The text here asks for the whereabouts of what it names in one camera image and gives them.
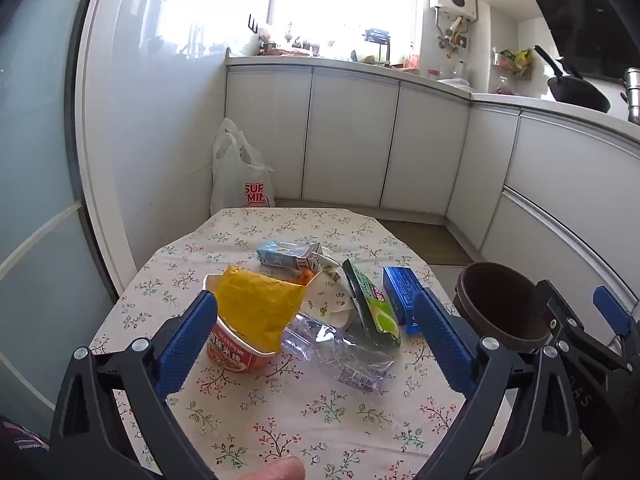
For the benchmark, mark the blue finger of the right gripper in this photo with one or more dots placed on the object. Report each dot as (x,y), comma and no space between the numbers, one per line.
(613,312)

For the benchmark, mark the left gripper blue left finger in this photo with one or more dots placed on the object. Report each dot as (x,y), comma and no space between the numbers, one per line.
(179,342)

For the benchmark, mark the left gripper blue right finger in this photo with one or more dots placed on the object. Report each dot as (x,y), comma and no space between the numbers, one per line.
(454,357)

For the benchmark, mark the instant noodle bowl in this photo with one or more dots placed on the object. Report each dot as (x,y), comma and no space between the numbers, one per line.
(226,348)

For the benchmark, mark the yellow snack wrapper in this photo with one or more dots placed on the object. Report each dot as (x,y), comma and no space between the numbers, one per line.
(256,307)

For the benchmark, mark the green snack packet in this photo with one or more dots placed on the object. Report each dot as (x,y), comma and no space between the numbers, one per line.
(377,316)

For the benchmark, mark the blue toothpaste box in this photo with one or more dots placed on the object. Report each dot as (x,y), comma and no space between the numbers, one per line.
(401,286)

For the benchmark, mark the clear plastic water bottle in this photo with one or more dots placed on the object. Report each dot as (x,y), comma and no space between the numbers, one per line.
(335,354)

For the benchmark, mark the light blue milk carton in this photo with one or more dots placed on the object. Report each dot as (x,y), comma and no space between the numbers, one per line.
(291,256)

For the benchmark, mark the orange peel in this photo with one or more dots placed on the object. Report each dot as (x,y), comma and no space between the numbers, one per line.
(306,276)

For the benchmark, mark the brown trash bin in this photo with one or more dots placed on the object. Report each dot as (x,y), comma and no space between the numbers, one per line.
(498,302)

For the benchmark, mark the person's left hand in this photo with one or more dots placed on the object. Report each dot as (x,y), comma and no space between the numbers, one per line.
(284,468)

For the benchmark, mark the floral tablecloth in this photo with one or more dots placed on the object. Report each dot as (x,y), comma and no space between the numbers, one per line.
(240,422)

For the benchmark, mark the brown floor mat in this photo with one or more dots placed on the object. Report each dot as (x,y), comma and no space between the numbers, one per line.
(433,237)

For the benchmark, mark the white plastic shopping bag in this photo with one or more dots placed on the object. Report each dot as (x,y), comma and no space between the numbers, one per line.
(240,176)

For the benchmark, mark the sliding glass door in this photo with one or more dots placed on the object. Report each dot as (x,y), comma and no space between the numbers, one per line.
(55,292)

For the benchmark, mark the stainless steel pot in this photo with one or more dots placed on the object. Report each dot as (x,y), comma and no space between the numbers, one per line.
(631,95)

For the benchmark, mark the black frying pan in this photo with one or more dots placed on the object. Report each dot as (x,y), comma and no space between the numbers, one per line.
(568,86)

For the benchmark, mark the green yellow snack bags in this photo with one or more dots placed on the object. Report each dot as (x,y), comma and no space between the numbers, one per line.
(517,63)

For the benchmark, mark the black range hood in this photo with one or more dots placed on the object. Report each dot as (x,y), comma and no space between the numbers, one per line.
(591,36)

